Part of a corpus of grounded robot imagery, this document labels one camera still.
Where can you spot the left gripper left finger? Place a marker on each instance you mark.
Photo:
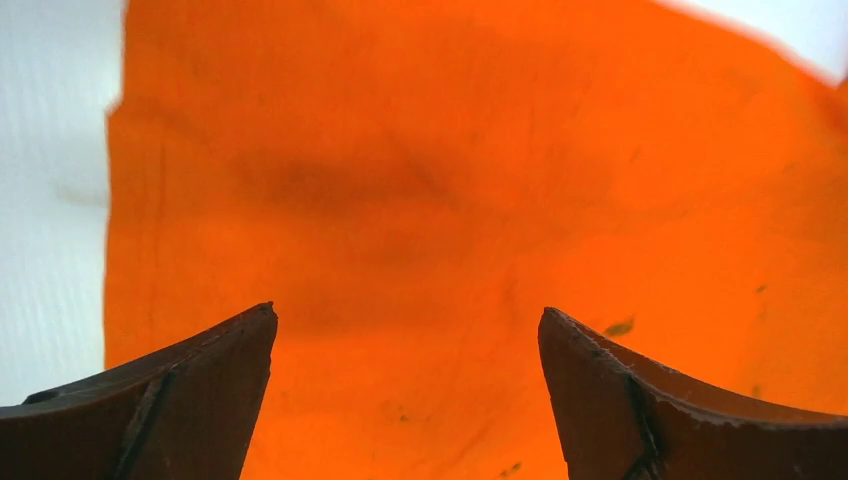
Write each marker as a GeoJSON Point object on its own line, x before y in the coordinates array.
{"type": "Point", "coordinates": [187, 411]}

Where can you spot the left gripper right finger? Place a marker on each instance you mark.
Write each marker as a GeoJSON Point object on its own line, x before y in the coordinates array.
{"type": "Point", "coordinates": [621, 415]}

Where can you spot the orange t shirt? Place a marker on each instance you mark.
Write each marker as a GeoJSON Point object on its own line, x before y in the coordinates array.
{"type": "Point", "coordinates": [411, 183]}

